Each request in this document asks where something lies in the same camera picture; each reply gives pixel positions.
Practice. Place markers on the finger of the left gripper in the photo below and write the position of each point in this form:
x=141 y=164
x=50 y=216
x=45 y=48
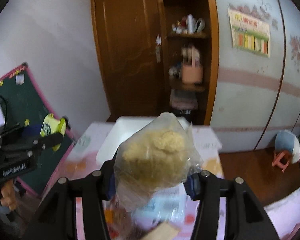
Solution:
x=31 y=131
x=39 y=143

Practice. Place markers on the white plastic storage bin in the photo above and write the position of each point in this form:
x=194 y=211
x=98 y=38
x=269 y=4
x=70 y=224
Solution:
x=123 y=128

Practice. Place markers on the brown wooden door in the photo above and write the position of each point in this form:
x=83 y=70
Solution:
x=126 y=33

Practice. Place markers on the white pillow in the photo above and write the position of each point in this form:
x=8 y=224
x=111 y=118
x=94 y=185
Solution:
x=285 y=215

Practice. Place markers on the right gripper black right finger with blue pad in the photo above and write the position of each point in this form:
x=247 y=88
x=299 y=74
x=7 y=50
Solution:
x=245 y=217

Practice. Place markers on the beige paper snack bag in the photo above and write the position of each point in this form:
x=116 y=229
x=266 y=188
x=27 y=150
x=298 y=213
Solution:
x=164 y=231

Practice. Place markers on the colourful wall poster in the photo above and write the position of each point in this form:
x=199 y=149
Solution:
x=249 y=33

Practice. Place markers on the wooden corner shelf unit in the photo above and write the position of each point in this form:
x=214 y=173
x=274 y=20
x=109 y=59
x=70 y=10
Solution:
x=175 y=37

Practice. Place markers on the pink storage basket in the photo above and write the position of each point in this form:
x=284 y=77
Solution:
x=191 y=69

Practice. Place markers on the pink plastic stool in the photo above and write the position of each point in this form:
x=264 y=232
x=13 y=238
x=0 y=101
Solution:
x=281 y=159

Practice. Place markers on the white cylinder bottle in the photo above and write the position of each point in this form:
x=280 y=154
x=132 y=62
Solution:
x=190 y=24

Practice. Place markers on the green chalkboard pink frame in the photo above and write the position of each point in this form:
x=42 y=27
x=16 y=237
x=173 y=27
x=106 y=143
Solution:
x=26 y=105

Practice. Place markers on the folded pink towels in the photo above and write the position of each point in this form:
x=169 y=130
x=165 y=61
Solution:
x=183 y=100

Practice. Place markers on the blue white cushion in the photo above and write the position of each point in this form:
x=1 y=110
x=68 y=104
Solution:
x=286 y=140

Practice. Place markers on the yellow green snack packet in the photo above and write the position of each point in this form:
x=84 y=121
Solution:
x=52 y=125

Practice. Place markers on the clear bag yellow puffs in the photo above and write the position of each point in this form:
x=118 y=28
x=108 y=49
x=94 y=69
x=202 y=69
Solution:
x=159 y=156

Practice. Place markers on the person's left hand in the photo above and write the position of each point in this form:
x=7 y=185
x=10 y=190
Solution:
x=8 y=196

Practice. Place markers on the blue white snack packet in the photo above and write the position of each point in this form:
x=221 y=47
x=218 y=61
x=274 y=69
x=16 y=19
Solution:
x=168 y=204

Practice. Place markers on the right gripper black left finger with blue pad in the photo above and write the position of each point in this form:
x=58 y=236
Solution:
x=55 y=217

